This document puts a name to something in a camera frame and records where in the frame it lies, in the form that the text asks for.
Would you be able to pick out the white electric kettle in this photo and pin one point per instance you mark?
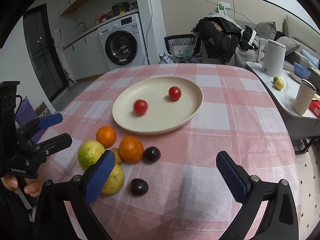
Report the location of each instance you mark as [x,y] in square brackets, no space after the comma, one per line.
[271,55]

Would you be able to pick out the dark glass door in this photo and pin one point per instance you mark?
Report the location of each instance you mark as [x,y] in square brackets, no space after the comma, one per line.
[42,52]

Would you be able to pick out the green white wall device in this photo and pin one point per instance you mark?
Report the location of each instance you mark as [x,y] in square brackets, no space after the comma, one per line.
[223,7]

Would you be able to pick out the small yellow-green kiwi fruit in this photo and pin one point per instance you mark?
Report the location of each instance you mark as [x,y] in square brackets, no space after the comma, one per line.
[119,159]

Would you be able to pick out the blue bowl stack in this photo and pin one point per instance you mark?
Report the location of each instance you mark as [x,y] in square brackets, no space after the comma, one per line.
[301,71]

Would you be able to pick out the black mesh chair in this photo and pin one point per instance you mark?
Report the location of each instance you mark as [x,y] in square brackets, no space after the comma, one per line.
[180,45]

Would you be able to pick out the cream tall cup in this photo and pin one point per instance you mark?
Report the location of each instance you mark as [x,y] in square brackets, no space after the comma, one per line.
[304,96]

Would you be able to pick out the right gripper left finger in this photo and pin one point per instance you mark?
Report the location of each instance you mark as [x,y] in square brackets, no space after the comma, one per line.
[51,218]

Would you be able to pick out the grey pillow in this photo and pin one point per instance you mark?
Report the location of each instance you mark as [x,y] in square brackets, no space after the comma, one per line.
[266,30]

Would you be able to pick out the yellow-green fruit on side table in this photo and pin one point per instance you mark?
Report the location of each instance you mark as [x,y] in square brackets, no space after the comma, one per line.
[278,83]

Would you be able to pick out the pile of dark clothes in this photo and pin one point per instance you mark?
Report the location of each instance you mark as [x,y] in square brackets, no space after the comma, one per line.
[221,35]

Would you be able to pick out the wrinkled yellow-green guava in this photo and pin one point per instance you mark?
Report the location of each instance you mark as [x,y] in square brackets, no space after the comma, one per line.
[115,181]

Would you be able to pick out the black pot on washer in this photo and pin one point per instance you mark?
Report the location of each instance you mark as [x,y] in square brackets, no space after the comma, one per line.
[119,7]

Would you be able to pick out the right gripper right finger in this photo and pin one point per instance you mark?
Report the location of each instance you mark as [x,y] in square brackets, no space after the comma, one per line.
[280,219]

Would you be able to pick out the white washing machine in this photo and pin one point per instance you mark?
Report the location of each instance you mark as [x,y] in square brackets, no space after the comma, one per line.
[123,42]

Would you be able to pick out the dark plum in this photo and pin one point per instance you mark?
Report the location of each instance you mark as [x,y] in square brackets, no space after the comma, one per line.
[151,155]
[139,187]

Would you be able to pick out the white side table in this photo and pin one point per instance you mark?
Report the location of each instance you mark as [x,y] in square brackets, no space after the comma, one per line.
[304,126]

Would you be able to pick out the orange tangerine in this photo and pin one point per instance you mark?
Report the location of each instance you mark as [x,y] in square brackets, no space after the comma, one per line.
[106,135]
[131,149]

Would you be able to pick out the smooth green guava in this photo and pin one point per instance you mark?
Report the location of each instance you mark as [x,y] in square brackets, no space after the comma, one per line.
[89,152]

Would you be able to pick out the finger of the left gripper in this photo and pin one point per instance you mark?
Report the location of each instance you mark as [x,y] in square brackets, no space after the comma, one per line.
[48,147]
[51,121]

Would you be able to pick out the red cherry tomato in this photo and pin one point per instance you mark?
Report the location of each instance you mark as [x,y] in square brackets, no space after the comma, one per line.
[140,107]
[174,93]

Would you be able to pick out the cream round plate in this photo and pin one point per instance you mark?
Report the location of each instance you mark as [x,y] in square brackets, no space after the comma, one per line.
[163,114]

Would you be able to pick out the kitchen counter cabinet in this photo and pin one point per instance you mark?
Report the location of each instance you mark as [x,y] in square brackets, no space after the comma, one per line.
[86,55]

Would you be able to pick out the grey sofa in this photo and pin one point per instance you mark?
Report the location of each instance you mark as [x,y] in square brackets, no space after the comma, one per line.
[301,41]

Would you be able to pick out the red tissue box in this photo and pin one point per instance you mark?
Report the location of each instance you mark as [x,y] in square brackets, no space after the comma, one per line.
[315,107]

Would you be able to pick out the pink checkered tablecloth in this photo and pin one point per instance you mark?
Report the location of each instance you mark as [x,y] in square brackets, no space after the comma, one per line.
[187,196]

